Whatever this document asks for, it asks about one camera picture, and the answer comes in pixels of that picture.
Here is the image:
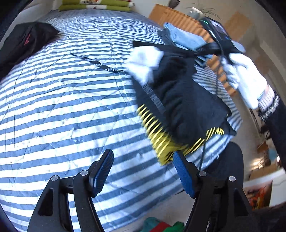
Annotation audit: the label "blue white striped bedspread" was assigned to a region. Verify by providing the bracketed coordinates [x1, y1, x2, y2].
[0, 9, 243, 232]

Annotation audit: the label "black garment with red logo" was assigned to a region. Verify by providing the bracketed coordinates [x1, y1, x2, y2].
[1, 21, 59, 79]

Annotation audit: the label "white gloved right hand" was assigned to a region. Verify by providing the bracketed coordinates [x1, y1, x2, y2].
[221, 53, 268, 109]

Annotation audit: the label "black white knit sleeve forearm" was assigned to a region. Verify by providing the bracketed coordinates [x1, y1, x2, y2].
[258, 86, 286, 170]

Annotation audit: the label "green red folded blanket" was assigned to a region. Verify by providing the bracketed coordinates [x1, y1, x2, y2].
[59, 0, 135, 12]

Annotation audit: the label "folded blue jeans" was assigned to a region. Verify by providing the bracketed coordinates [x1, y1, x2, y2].
[157, 28, 208, 67]

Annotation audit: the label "black sport shirt yellow print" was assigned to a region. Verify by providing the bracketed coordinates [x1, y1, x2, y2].
[132, 41, 236, 165]

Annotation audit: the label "potted plant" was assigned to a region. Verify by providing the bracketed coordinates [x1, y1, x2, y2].
[186, 3, 221, 20]

